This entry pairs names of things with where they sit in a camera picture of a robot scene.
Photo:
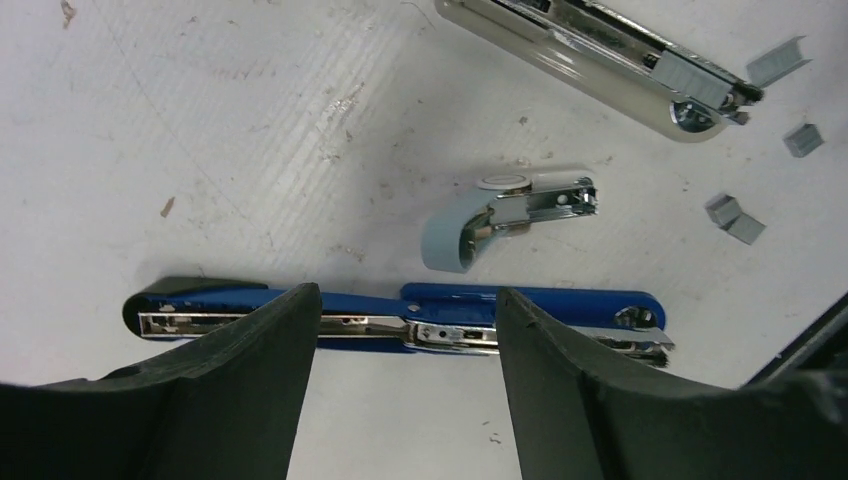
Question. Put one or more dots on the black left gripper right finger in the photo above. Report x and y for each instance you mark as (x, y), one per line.
(580, 410)

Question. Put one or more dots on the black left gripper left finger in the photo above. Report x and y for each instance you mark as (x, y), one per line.
(223, 406)

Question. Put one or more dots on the blue stapler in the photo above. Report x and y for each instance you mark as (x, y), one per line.
(424, 317)

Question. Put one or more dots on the light blue staple box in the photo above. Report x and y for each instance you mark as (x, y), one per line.
(500, 205)

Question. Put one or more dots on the silver black stapler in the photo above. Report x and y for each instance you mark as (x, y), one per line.
(666, 87)

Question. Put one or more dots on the tiny grey staple fragment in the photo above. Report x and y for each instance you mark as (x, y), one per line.
(803, 140)

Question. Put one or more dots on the small grey staple piece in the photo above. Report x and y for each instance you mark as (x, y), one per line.
(726, 213)

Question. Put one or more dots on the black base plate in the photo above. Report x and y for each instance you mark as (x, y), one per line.
(821, 346)

